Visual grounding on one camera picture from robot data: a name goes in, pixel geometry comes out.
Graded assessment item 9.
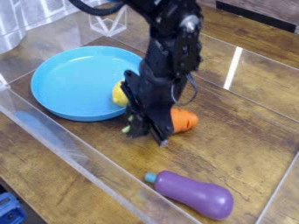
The clear acrylic enclosure wall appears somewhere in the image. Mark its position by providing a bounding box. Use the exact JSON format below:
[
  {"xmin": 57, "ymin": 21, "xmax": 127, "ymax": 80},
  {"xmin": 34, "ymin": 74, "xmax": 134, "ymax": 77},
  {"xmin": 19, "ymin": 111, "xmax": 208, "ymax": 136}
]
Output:
[{"xmin": 0, "ymin": 0, "xmax": 299, "ymax": 224}]

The purple toy eggplant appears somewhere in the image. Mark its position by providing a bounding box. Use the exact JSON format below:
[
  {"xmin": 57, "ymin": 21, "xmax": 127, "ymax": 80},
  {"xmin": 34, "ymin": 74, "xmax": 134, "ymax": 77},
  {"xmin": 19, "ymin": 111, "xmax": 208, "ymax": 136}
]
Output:
[{"xmin": 145, "ymin": 171, "xmax": 234, "ymax": 221}]

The white curtain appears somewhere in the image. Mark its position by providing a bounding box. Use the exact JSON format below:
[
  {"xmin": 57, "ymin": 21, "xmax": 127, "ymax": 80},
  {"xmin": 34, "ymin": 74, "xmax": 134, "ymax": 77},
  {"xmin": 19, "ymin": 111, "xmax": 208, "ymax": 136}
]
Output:
[{"xmin": 0, "ymin": 0, "xmax": 94, "ymax": 54}]

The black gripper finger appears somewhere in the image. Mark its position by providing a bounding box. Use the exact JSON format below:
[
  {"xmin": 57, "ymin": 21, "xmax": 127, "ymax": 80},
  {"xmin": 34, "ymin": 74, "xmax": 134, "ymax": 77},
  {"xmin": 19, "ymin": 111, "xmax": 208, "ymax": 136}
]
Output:
[
  {"xmin": 151, "ymin": 120, "xmax": 174, "ymax": 147},
  {"xmin": 126, "ymin": 103, "xmax": 151, "ymax": 138}
]

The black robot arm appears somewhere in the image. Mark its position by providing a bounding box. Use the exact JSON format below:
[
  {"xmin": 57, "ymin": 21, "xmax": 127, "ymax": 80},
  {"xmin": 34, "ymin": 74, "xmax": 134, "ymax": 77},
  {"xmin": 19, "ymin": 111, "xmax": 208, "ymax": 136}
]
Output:
[{"xmin": 69, "ymin": 0, "xmax": 202, "ymax": 146}]

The blue object at corner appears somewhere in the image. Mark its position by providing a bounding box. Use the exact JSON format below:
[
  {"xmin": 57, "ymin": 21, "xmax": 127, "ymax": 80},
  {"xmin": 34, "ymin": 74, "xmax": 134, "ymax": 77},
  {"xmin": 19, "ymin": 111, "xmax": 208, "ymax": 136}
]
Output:
[{"xmin": 0, "ymin": 192, "xmax": 27, "ymax": 224}]

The blue plastic plate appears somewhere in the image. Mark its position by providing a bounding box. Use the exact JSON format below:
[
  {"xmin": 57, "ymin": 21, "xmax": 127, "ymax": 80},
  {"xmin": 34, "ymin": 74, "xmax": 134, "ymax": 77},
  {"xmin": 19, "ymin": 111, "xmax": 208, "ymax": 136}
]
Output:
[{"xmin": 31, "ymin": 45, "xmax": 142, "ymax": 122}]

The yellow toy lemon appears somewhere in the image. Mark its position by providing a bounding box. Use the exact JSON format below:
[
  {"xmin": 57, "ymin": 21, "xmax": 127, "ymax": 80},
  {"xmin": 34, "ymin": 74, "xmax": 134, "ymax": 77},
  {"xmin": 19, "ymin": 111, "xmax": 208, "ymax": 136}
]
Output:
[{"xmin": 113, "ymin": 82, "xmax": 129, "ymax": 107}]

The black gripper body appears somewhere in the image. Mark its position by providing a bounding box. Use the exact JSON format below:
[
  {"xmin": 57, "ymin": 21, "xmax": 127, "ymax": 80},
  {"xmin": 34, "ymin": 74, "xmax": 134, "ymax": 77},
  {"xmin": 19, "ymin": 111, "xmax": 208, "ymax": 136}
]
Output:
[{"xmin": 119, "ymin": 59, "xmax": 189, "ymax": 137}]

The orange toy carrot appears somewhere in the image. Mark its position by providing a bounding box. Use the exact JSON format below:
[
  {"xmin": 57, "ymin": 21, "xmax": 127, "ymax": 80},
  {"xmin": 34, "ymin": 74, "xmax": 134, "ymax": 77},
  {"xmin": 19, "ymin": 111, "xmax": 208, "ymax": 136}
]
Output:
[{"xmin": 121, "ymin": 107, "xmax": 201, "ymax": 135}]

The black bar in background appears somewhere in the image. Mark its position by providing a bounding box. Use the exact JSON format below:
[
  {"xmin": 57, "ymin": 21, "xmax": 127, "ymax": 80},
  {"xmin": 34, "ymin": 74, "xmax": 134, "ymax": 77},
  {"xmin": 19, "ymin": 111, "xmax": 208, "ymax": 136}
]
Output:
[{"xmin": 217, "ymin": 0, "xmax": 297, "ymax": 33}]

